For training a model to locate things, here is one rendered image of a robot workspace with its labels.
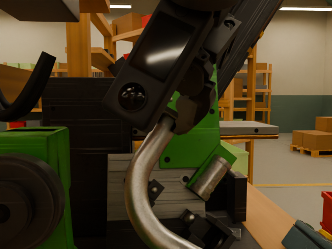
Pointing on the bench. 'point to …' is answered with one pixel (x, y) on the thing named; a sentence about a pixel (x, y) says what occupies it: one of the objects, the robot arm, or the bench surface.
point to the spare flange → (236, 232)
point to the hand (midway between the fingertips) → (165, 125)
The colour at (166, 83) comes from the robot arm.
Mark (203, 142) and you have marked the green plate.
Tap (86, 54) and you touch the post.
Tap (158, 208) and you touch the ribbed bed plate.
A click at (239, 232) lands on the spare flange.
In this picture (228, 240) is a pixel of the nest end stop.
